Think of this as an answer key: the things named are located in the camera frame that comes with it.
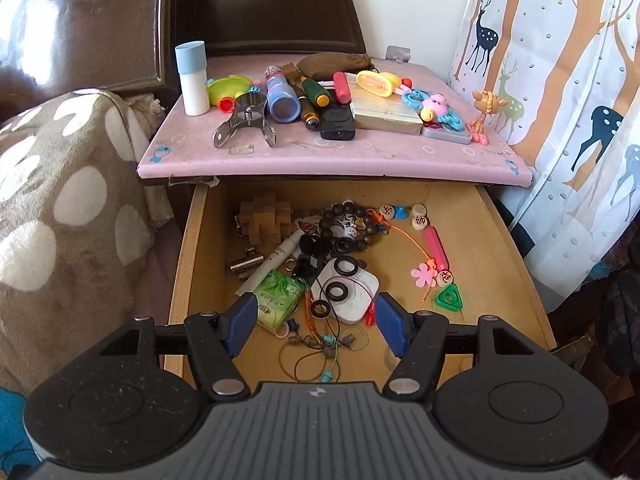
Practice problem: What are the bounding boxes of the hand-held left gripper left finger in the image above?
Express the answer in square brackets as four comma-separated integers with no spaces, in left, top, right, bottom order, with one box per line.
[97,290,261,402]

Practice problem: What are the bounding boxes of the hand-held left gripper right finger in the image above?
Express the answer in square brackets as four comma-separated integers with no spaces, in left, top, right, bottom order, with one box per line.
[375,290,543,402]

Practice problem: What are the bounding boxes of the dark nightstand drawer with sticker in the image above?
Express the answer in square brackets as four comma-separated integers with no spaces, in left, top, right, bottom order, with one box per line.
[165,180,558,391]

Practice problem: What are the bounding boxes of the green tissue pack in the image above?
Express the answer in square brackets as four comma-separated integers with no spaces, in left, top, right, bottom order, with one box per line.
[252,270,307,333]

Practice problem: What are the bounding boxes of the white square device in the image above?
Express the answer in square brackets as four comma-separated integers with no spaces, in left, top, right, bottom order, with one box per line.
[310,260,379,325]

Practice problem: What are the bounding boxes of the pink flower charm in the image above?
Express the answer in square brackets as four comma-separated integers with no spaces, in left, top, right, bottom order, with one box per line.
[411,262,437,288]

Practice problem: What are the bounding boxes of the metal cylinder bolt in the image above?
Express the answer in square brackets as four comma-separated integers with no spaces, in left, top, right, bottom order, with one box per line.
[229,252,266,276]

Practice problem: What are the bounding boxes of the white tube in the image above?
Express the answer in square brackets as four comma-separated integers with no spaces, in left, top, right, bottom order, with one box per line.
[234,230,306,297]

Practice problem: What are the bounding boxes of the pink plastic tube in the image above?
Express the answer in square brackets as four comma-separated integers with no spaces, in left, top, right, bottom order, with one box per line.
[424,226,451,272]

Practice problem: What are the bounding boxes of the black small caps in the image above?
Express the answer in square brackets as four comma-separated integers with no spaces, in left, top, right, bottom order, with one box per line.
[299,237,331,276]

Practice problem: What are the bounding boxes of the wooden burr puzzle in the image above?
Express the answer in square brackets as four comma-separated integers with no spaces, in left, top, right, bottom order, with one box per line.
[235,191,293,247]

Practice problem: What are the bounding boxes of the dark wooden nightstand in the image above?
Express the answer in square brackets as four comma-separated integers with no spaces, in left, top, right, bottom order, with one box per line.
[136,52,558,391]

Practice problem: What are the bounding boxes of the pink nightstand cover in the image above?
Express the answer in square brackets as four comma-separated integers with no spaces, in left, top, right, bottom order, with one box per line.
[136,54,535,190]

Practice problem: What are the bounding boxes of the pink flat case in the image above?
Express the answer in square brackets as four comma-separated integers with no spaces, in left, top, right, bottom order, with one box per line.
[420,120,473,146]

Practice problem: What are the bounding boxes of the grey blanket with white spots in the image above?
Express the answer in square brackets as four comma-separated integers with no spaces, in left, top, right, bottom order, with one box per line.
[0,89,166,461]

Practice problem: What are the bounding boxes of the metal clamp tool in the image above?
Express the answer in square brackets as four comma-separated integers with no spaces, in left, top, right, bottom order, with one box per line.
[212,91,277,150]

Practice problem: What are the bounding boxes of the black rectangular device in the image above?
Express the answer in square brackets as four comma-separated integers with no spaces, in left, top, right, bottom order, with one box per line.
[319,104,357,142]

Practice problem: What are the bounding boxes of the pink pig blue toy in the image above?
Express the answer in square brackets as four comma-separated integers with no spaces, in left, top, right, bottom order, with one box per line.
[400,89,463,128]

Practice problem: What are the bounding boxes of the brown metal-tipped pen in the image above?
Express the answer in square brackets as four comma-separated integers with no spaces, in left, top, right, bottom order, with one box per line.
[301,97,321,131]

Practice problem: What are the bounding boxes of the blue pink patterned tube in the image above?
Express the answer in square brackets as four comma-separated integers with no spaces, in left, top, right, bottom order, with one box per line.
[264,64,302,125]

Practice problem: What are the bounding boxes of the dark plaid cloth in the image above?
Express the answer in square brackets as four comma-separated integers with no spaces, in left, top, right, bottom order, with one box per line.
[599,267,640,378]

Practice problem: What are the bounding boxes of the green yellow plastic toy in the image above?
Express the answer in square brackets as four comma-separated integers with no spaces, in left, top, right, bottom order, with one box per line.
[206,74,251,107]

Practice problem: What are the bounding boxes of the orange giraffe figurine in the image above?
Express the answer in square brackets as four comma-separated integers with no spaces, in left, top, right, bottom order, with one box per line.
[467,89,503,147]

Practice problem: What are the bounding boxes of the beige fringed cloth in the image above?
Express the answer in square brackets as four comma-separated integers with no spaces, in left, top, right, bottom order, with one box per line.
[125,92,166,117]

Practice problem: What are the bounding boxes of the yellow oval case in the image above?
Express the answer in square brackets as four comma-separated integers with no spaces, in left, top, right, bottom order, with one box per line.
[356,70,401,98]

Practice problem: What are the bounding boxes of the white bottle with blue cap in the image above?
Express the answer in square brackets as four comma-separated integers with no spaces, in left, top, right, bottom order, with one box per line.
[175,40,211,117]

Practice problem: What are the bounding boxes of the brown cloth pouch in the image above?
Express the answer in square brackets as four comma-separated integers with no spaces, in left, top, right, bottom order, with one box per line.
[280,52,375,81]

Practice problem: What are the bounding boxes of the deer print wardrobe cover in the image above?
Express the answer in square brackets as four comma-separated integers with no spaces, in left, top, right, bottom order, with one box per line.
[445,0,640,311]

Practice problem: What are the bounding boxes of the dark brown wooden headboard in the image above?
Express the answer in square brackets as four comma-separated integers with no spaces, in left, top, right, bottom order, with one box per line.
[0,0,368,111]

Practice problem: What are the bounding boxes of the green triangle ring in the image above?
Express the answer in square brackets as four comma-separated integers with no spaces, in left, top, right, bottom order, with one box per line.
[435,284,463,311]

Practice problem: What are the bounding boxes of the thin wire with beads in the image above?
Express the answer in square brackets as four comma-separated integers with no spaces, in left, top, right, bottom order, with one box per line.
[277,325,371,386]

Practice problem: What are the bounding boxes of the orange cord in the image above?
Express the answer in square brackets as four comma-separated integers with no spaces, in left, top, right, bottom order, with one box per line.
[370,210,436,306]

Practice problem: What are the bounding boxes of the brown bead bracelet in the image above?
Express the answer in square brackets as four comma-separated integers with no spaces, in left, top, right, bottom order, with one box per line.
[320,201,381,256]

